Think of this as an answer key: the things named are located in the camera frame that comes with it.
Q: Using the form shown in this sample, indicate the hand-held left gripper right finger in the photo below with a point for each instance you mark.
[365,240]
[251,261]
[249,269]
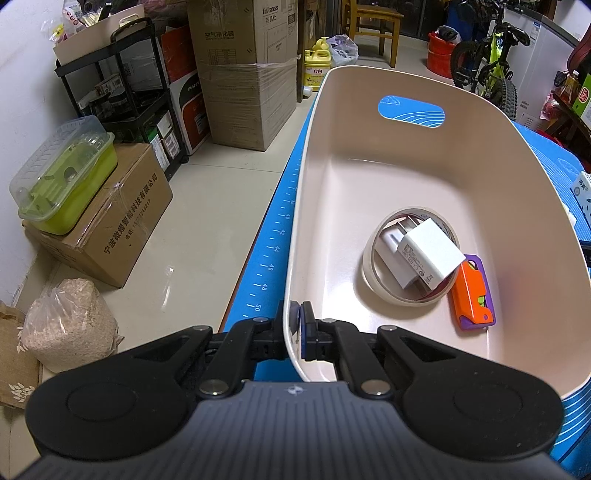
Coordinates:
[305,334]

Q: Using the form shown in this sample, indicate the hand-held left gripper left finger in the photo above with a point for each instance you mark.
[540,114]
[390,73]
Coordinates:
[263,344]

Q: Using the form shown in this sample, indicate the cream tape roll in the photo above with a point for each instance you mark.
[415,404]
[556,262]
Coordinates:
[369,272]

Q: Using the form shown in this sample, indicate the white wall charger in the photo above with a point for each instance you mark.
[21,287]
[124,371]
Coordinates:
[391,258]
[431,254]

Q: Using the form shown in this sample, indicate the purple orange toy knife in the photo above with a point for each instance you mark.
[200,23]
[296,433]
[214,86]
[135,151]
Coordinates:
[468,300]

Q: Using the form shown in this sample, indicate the beige plastic basket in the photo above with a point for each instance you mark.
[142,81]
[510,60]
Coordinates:
[415,161]

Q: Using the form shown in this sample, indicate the blue silicone baking mat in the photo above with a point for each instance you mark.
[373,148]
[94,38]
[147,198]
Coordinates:
[272,258]

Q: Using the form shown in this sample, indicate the brown shipping carton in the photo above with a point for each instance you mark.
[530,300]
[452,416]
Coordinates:
[120,212]

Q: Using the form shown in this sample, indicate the clear bag of grain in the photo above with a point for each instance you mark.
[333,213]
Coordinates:
[69,323]

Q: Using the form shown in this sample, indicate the taped cardboard box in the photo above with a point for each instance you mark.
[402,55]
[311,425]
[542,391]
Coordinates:
[249,106]

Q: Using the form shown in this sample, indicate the white black appliance box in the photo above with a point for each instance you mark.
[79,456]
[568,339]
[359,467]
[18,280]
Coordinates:
[189,115]

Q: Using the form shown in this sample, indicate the brown paper bag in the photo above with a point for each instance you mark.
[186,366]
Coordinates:
[16,360]

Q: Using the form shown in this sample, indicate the green clear-lid food container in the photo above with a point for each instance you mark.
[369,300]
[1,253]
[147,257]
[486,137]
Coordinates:
[64,184]

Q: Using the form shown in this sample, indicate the yellow detergent jug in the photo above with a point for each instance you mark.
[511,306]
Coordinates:
[317,67]

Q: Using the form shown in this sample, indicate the black utility cart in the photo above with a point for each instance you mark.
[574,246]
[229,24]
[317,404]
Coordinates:
[134,106]

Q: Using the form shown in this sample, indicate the translucent plastic bag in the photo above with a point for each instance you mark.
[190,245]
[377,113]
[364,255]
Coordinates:
[344,50]

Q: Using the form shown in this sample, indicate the large printed cardboard box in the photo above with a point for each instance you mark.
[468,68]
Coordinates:
[240,32]

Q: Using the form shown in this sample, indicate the patterned tissue box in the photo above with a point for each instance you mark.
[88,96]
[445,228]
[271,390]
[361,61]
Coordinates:
[582,196]

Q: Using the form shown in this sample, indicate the red bucket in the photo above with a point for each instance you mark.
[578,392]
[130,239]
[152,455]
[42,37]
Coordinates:
[441,53]

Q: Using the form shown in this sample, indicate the wooden chair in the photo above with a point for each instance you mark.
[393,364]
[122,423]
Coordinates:
[374,23]

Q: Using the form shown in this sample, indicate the black green bicycle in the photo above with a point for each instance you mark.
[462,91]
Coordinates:
[494,64]

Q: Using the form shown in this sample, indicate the dark wooden side table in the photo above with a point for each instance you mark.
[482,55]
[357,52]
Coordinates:
[572,124]

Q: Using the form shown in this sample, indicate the white chest freezer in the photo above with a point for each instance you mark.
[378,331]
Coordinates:
[540,60]

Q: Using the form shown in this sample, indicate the green white carton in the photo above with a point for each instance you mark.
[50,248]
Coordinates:
[584,94]

